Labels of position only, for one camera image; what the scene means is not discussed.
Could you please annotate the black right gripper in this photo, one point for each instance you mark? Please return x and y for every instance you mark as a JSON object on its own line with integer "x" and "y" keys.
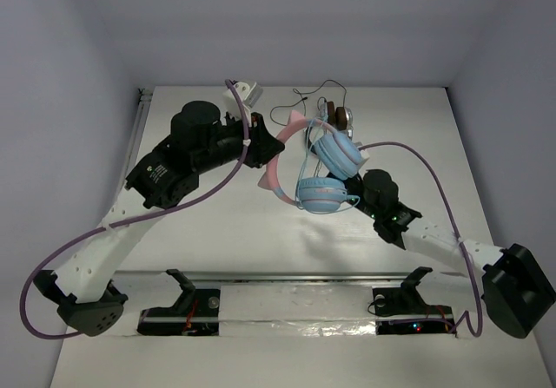
{"x": 335, "y": 176}

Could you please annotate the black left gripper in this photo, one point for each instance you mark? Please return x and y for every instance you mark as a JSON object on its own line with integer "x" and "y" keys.
{"x": 254, "y": 141}

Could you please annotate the pink blue cat-ear headphones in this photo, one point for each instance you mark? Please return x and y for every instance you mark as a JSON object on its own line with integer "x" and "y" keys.
{"x": 318, "y": 188}

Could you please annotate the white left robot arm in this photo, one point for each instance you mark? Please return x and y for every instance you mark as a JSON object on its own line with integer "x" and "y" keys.
{"x": 204, "y": 150}

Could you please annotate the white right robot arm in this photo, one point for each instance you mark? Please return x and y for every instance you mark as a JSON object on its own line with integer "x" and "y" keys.
{"x": 508, "y": 284}

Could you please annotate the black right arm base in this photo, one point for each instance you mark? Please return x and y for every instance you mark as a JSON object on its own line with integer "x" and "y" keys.
{"x": 400, "y": 310}

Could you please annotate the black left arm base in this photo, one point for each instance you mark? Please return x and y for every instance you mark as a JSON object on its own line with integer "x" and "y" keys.
{"x": 195, "y": 312}

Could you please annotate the brown silver headphones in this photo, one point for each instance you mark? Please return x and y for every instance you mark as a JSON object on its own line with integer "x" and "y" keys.
{"x": 340, "y": 117}

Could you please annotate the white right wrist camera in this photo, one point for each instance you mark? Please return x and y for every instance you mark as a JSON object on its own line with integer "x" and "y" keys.
{"x": 364, "y": 154}

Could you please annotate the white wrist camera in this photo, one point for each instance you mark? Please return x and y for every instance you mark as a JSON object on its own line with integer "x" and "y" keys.
{"x": 364, "y": 154}
{"x": 248, "y": 91}

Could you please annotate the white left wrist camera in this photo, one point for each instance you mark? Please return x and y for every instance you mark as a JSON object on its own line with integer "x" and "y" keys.
{"x": 248, "y": 91}

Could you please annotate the aluminium rail left side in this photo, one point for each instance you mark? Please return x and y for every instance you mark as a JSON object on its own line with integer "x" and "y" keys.
{"x": 144, "y": 99}

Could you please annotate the aluminium rail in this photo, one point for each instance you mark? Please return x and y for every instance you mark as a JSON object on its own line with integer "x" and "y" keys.
{"x": 144, "y": 99}
{"x": 267, "y": 276}

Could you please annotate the aluminium rail front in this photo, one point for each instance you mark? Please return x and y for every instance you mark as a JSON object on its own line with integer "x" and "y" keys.
{"x": 267, "y": 276}

